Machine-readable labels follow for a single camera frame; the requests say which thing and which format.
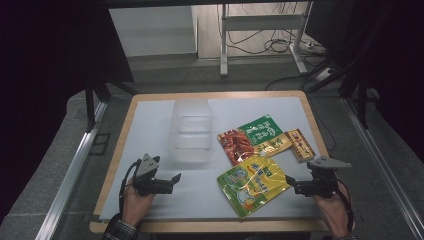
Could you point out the aluminium rail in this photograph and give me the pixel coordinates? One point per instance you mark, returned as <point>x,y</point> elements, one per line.
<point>383,166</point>
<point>71,173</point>

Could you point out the clear plastic container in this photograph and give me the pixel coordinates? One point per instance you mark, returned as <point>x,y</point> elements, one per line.
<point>191,131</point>

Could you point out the black metal stand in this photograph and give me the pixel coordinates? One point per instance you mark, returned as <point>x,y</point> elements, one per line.
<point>90,103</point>
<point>363,100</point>

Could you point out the brown snack bar packet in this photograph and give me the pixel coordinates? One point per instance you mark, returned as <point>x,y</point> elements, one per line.
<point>300,145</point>

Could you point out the person's left hand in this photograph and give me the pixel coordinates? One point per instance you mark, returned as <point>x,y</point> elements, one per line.
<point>135,206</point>

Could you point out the black curtain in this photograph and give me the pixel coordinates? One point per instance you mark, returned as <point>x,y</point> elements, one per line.
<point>43,83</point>
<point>396,66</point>

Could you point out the person's right hand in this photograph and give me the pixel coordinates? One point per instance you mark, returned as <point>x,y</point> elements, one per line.
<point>335,213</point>

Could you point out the small black floor frame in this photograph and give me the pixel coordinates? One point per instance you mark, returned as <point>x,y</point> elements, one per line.
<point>100,144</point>

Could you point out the white table mat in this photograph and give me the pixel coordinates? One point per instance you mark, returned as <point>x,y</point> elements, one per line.
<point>150,133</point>

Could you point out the yellow snack packet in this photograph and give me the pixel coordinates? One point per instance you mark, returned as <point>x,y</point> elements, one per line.
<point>253,186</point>

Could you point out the red and green snack packet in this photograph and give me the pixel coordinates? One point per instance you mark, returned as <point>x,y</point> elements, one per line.
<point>248,140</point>

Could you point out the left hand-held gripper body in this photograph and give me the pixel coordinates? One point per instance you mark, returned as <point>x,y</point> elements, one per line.
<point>151,186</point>

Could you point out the white desk frame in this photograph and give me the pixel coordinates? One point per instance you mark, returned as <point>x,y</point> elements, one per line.
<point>261,22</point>

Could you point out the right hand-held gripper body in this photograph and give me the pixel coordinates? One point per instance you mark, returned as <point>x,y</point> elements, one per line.
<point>318,186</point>

